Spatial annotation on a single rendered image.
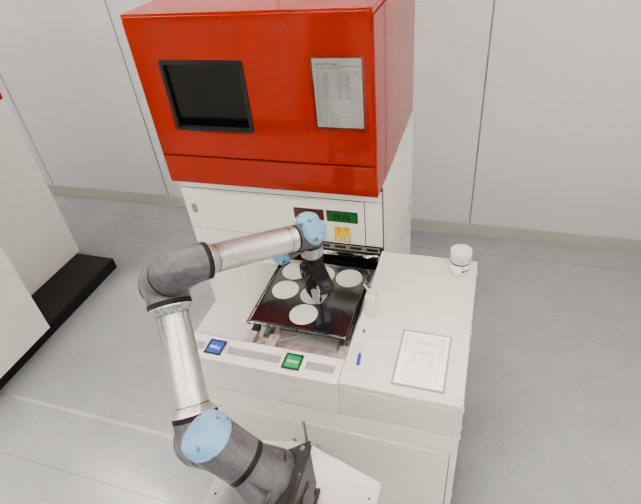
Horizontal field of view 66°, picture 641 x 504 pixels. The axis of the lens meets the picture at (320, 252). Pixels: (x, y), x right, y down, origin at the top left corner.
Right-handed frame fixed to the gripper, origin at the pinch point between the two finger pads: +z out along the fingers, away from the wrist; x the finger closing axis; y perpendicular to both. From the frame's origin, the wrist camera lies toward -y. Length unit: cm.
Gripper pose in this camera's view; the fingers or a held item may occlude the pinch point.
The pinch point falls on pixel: (320, 302)
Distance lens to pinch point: 175.6
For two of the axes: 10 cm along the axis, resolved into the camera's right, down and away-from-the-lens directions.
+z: 0.9, 7.9, 6.1
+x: -9.1, 3.2, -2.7
